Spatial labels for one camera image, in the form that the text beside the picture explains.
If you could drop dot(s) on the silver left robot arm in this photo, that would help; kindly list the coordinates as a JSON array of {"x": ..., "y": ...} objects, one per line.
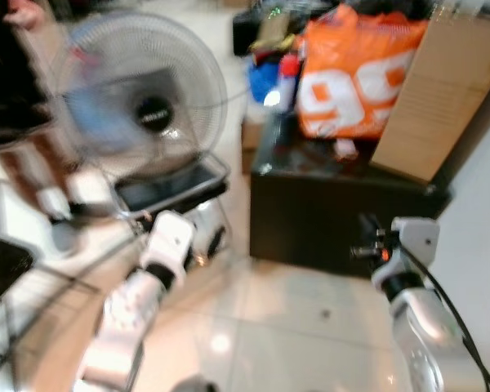
[{"x": 118, "y": 327}]

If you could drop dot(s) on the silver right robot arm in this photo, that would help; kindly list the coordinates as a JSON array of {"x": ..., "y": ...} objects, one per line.
[{"x": 420, "y": 327}]

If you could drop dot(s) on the person's hand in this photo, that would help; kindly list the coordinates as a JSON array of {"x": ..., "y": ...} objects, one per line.
[{"x": 23, "y": 12}]

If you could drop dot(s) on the black glossy cabinet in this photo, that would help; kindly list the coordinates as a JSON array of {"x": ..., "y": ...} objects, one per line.
[{"x": 335, "y": 208}]

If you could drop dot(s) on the black tray with clear rim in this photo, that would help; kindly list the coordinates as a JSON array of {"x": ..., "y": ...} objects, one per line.
[{"x": 167, "y": 186}]

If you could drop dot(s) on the small white and red item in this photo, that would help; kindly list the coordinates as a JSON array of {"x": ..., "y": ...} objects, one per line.
[{"x": 346, "y": 149}]

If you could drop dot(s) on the white electric standing fan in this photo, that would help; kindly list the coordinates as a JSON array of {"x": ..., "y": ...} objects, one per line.
[{"x": 151, "y": 110}]

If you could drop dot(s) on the grey robot foot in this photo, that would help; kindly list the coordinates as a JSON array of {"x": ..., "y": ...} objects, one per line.
[{"x": 194, "y": 385}]

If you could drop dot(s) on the brown cardboard sheet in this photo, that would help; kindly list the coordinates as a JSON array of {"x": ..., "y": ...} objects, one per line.
[{"x": 441, "y": 90}]

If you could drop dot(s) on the blue plastic bag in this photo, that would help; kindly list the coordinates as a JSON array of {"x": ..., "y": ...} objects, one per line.
[{"x": 261, "y": 80}]

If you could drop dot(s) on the orange printed shopping bag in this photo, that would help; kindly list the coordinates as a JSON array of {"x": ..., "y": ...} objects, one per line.
[{"x": 355, "y": 69}]

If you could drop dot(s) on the white bottle with red cap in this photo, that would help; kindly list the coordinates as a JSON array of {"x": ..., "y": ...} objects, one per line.
[{"x": 289, "y": 80}]

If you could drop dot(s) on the black bag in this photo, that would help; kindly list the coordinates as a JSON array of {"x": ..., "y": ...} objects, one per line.
[{"x": 247, "y": 33}]

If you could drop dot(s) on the black flat device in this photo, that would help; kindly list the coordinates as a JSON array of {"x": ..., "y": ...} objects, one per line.
[{"x": 4, "y": 269}]

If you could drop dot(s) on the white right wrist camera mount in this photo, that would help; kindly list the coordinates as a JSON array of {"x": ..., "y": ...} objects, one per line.
[{"x": 416, "y": 238}]

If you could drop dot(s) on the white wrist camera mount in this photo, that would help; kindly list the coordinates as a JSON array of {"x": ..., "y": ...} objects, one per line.
[
  {"x": 416, "y": 238},
  {"x": 168, "y": 238}
]

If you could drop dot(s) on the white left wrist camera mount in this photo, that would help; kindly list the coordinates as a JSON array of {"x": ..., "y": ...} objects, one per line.
[{"x": 168, "y": 238}]

